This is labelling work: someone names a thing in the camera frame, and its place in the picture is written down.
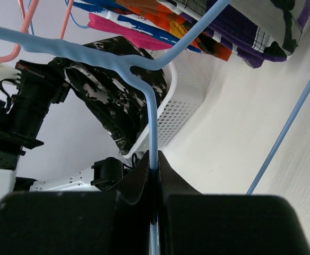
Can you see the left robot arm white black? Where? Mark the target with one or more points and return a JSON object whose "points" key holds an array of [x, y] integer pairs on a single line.
{"points": [[101, 176]]}

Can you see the white plastic basket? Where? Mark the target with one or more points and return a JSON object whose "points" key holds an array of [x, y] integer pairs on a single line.
{"points": [[183, 97]]}

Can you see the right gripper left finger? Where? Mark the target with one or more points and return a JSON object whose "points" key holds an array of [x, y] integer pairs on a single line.
{"points": [[115, 221]]}

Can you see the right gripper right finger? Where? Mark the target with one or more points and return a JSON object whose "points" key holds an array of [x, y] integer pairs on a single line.
{"points": [[194, 223]]}

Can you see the pink trousers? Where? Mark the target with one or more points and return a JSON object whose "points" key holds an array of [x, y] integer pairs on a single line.
{"points": [[137, 38]]}

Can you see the orange patterned trousers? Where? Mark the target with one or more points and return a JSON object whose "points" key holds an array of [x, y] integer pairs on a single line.
{"points": [[176, 25]]}

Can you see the purple grey patterned trousers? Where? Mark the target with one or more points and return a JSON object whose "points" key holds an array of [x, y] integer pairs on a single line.
{"points": [[259, 31]]}

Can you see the blue white patterned trousers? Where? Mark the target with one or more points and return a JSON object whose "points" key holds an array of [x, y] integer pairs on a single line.
{"points": [[126, 18]]}

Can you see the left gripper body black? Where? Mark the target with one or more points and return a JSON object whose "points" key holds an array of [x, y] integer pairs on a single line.
{"points": [[23, 113]]}

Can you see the pink hanger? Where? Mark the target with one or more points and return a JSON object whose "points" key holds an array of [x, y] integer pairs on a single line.
{"points": [[27, 18], [66, 18]]}

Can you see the black white patterned trousers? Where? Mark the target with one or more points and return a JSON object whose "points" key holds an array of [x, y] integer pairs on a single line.
{"points": [[120, 108]]}

